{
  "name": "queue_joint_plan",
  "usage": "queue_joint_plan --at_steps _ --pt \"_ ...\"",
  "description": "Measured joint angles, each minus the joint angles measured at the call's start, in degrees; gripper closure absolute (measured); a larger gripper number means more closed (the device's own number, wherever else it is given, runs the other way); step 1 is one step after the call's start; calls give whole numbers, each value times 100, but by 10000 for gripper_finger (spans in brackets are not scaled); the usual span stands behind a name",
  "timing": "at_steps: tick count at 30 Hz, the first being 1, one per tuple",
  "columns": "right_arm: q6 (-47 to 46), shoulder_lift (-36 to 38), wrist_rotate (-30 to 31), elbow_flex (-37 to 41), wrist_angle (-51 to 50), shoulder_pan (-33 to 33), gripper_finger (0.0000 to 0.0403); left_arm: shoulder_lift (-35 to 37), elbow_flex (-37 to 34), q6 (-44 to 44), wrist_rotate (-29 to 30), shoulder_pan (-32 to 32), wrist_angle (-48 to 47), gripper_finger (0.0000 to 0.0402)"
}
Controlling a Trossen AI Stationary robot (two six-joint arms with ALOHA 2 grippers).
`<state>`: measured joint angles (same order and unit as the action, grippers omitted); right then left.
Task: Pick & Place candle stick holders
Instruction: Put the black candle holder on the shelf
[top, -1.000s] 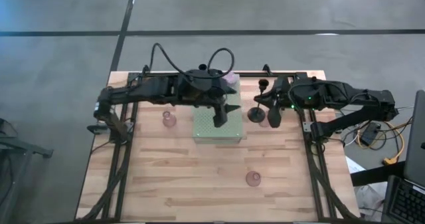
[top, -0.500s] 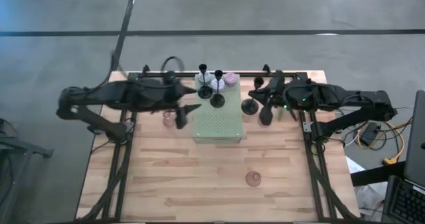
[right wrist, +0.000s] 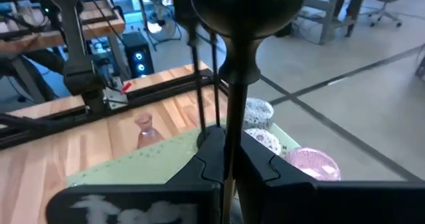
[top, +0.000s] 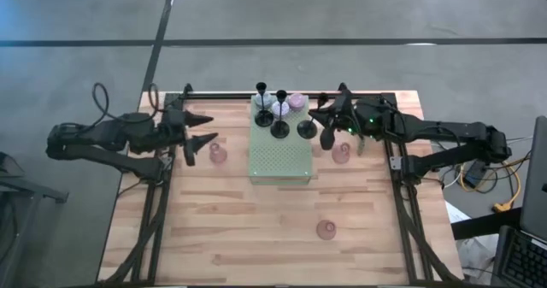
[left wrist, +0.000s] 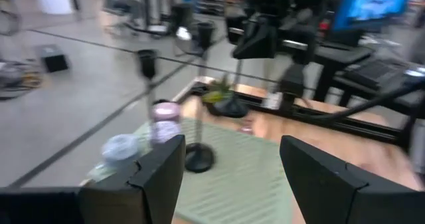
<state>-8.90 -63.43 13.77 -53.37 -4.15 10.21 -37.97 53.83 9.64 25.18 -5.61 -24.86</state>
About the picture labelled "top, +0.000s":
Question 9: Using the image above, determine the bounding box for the black metal stand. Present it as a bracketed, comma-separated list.
[0, 150, 69, 288]

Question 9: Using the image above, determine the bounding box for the grey laptop computer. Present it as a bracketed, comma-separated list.
[491, 115, 547, 288]

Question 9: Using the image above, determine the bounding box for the black metal taper candlestick holder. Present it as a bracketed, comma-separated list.
[269, 89, 291, 140]
[254, 81, 274, 128]
[297, 91, 330, 140]

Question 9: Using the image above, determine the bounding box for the black looped cable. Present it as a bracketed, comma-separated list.
[91, 81, 162, 125]

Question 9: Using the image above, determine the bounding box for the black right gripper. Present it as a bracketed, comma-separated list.
[307, 89, 365, 151]

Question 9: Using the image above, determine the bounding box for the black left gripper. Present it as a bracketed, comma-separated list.
[160, 108, 220, 168]

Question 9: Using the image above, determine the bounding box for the green perforated metal shelf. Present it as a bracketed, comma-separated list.
[248, 93, 313, 185]

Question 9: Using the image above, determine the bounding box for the black metal table frame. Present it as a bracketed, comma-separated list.
[97, 82, 461, 287]

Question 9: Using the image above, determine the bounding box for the white plastic bag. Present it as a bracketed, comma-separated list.
[444, 200, 501, 280]

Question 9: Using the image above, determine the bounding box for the pink ribbed glass candle holder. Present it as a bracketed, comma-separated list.
[315, 219, 338, 241]
[209, 142, 228, 166]
[331, 142, 351, 165]

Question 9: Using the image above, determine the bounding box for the black power adapter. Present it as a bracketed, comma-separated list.
[463, 159, 488, 189]

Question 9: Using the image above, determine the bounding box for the purple floral ceramic candle holder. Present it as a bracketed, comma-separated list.
[271, 101, 291, 119]

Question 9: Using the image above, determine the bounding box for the yellow cable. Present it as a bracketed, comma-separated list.
[459, 162, 523, 215]

